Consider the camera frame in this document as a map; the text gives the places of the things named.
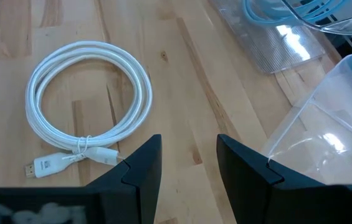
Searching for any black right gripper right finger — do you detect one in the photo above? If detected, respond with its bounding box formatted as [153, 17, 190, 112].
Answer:
[216, 134, 325, 224]

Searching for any frosted plastic bin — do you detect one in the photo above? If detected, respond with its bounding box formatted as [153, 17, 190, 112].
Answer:
[260, 54, 352, 187]

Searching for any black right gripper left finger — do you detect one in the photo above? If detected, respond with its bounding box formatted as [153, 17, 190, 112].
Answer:
[87, 134, 163, 224]

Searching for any clear plastic bin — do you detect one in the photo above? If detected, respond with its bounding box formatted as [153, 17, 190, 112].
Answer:
[208, 0, 352, 75]

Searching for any light blue cable coil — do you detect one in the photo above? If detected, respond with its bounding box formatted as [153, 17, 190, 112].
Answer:
[242, 0, 350, 26]

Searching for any white braided cable coil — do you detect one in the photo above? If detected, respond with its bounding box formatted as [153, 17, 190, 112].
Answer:
[24, 40, 153, 179]

